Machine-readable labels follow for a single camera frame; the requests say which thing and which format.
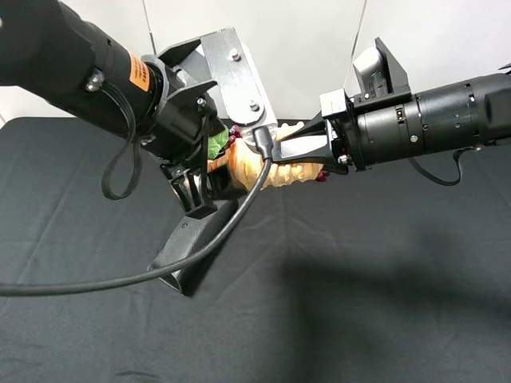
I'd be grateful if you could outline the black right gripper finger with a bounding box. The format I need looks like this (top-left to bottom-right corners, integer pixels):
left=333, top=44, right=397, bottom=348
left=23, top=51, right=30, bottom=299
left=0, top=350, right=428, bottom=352
left=275, top=113, right=326, bottom=141
left=272, top=134, right=347, bottom=176

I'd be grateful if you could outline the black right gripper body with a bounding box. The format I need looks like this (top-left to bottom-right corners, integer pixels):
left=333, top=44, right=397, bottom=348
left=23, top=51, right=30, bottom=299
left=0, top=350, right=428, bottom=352
left=319, top=88, right=363, bottom=175

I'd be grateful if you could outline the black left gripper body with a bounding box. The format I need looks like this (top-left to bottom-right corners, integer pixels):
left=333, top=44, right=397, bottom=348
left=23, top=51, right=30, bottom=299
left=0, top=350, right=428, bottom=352
left=139, top=38, right=217, bottom=161

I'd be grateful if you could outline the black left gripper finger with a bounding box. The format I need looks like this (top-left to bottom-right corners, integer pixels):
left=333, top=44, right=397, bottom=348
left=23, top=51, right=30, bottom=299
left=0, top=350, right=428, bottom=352
left=160, top=162, right=217, bottom=219
left=207, top=153, right=248, bottom=199

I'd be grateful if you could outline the tan spiral bread loaf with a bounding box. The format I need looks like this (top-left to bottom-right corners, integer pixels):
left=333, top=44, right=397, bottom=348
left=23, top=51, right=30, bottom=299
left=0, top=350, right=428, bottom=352
left=205, top=121, right=324, bottom=191

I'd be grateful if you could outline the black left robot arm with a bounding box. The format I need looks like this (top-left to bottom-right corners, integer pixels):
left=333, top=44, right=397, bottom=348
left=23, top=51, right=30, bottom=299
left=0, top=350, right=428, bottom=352
left=1, top=1, right=253, bottom=219

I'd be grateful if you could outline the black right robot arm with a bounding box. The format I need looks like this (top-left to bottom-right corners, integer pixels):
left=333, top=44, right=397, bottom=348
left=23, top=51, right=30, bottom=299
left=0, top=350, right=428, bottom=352
left=273, top=73, right=510, bottom=175

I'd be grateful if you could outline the red artificial grape bunch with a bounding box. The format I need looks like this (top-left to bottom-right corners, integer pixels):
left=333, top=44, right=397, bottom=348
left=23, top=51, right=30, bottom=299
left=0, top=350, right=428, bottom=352
left=205, top=124, right=331, bottom=184

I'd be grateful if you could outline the black curved plastic cover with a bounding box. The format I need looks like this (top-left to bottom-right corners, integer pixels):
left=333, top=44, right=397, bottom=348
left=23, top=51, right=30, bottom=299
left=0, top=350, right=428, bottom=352
left=148, top=200, right=239, bottom=294

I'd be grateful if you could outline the black tablecloth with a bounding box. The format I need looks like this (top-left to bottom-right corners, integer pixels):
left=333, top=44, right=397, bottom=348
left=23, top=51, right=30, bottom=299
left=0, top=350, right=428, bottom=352
left=1, top=118, right=510, bottom=382

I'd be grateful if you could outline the black camera cable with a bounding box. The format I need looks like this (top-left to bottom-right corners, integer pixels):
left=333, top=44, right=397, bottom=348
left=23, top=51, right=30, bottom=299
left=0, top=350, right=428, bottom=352
left=0, top=125, right=276, bottom=297

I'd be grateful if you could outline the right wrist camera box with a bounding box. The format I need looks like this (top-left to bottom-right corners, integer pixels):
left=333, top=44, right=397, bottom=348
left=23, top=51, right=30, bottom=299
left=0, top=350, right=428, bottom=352
left=353, top=38, right=412, bottom=113

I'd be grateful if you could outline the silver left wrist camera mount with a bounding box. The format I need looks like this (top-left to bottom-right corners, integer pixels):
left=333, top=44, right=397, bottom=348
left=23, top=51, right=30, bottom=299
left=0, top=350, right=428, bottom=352
left=200, top=27, right=278, bottom=147

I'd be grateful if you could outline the thin black looped cable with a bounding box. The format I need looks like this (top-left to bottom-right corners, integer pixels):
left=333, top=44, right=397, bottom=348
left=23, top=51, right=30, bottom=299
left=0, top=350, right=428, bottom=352
left=83, top=75, right=143, bottom=201

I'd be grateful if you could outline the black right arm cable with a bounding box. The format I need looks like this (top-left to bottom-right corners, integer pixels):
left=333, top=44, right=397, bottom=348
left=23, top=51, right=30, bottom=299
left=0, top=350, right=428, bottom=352
left=406, top=145, right=484, bottom=188

